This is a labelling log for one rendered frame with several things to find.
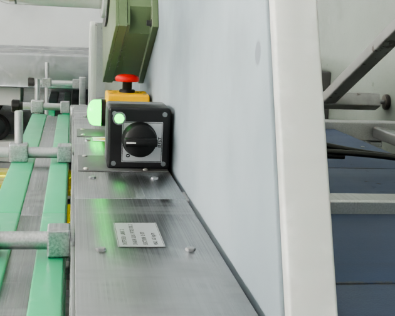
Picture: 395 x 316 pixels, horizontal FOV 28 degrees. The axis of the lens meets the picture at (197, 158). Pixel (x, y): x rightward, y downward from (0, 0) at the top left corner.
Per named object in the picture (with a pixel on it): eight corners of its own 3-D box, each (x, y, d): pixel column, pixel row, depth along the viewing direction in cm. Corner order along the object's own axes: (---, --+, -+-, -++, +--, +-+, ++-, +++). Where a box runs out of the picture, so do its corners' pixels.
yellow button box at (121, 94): (147, 131, 136) (104, 130, 135) (148, 88, 135) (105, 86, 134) (151, 136, 129) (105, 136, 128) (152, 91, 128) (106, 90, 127)
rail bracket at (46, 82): (103, 118, 241) (28, 117, 237) (104, 63, 238) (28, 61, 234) (103, 120, 236) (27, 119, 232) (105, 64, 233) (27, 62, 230)
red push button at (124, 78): (114, 93, 133) (115, 73, 132) (138, 93, 133) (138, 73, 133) (115, 95, 129) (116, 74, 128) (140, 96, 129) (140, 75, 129)
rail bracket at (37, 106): (69, 154, 176) (11, 153, 174) (69, 79, 173) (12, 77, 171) (69, 157, 173) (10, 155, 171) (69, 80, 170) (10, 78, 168)
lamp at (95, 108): (104, 124, 134) (86, 123, 133) (105, 98, 133) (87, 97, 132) (105, 128, 129) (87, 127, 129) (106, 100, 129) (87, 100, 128)
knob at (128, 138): (156, 156, 101) (158, 161, 98) (121, 156, 100) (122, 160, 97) (157, 121, 100) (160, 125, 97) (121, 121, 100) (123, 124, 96)
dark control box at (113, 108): (165, 158, 109) (104, 158, 108) (167, 101, 108) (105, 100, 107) (172, 170, 101) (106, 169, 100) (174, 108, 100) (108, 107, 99)
